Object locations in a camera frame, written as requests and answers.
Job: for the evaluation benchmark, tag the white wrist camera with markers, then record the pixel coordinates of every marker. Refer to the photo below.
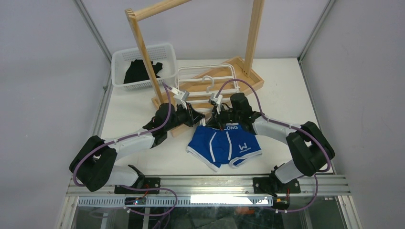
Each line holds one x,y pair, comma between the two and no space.
180,97
216,101

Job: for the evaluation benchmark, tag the wooden hanger stand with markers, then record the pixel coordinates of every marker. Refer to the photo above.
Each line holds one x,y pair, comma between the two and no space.
243,67

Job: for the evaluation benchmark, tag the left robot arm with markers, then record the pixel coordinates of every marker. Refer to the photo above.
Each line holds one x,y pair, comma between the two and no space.
94,165

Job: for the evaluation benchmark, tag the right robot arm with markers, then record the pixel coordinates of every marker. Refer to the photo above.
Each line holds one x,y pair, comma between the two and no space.
309,148

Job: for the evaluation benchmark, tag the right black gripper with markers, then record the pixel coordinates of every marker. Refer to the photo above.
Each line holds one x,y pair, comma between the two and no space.
216,121

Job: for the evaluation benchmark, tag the blue boxer underwear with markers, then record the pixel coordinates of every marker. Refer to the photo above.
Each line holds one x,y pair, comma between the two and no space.
231,146

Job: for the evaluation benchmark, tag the white perforated plastic basket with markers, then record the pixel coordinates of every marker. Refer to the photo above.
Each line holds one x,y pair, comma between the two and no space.
122,59

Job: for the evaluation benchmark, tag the white plastic clip hanger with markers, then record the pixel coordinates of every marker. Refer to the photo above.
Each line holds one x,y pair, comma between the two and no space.
201,81

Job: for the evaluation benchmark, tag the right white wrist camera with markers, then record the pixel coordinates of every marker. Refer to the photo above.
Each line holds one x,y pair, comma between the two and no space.
216,101

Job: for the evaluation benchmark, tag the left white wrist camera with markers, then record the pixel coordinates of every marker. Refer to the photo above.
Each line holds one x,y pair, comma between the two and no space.
180,97

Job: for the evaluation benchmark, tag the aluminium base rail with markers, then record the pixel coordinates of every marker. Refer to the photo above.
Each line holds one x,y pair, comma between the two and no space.
211,191

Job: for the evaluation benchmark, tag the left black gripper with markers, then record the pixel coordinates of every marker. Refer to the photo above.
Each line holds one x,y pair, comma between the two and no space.
192,116

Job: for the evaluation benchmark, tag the black garment in basket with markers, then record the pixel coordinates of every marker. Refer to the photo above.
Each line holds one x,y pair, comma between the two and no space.
137,71

